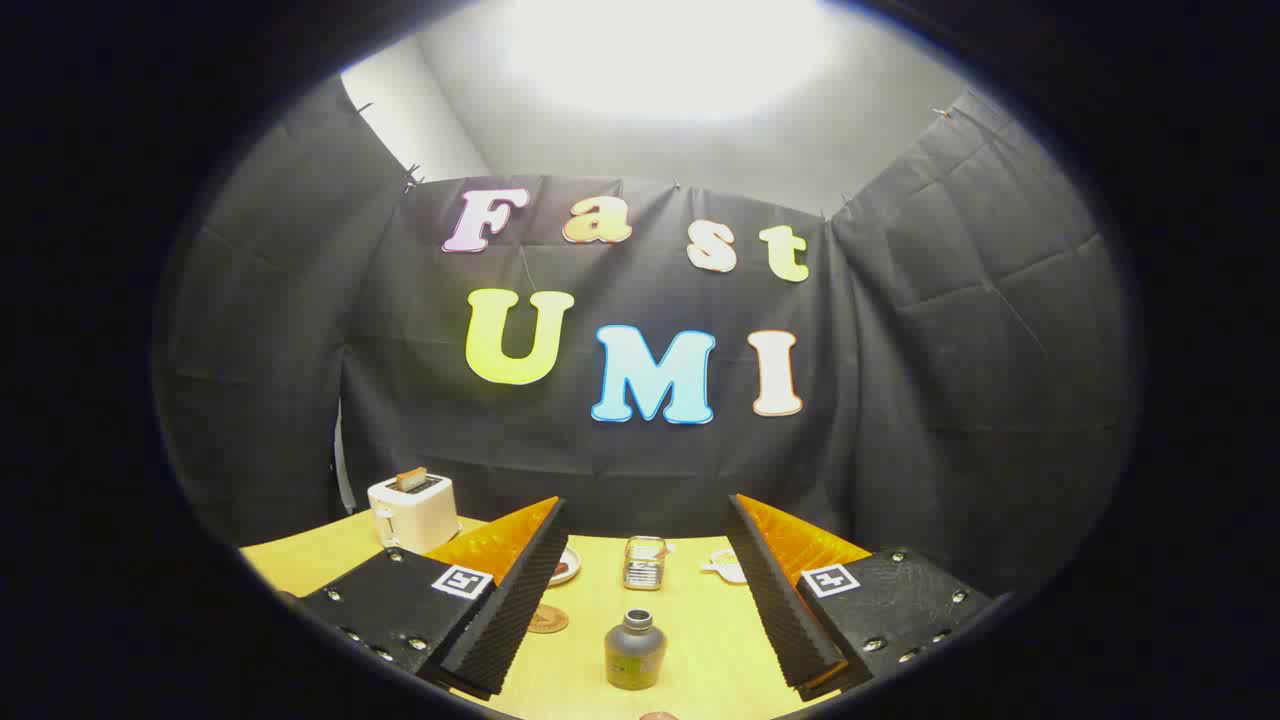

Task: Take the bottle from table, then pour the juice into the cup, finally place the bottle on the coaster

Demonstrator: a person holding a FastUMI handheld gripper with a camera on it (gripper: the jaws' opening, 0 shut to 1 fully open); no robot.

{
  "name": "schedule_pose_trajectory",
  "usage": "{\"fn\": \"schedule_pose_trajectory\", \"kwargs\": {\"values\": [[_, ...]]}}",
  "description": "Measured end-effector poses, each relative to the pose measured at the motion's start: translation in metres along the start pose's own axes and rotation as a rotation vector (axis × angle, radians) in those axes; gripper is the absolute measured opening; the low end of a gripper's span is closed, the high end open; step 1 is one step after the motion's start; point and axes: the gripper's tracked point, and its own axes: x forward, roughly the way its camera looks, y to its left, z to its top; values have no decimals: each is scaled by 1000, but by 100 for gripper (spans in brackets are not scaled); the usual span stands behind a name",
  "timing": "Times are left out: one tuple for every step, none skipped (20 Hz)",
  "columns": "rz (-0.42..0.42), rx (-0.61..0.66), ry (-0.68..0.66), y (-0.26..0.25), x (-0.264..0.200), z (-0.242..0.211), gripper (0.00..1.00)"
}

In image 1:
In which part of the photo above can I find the white toaster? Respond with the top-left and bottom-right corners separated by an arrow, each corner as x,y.
367,472 -> 463,556

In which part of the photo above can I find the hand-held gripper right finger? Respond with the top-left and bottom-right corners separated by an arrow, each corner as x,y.
725,492 -> 996,701

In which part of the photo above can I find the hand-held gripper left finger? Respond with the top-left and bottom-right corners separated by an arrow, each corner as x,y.
300,495 -> 571,701

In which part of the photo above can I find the metal wire basket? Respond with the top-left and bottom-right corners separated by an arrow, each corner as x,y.
622,535 -> 669,591

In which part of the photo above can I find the wooden table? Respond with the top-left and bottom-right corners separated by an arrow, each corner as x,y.
240,510 -> 871,720

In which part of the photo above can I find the silver bottle with green label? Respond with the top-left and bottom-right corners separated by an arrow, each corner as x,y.
603,608 -> 668,691

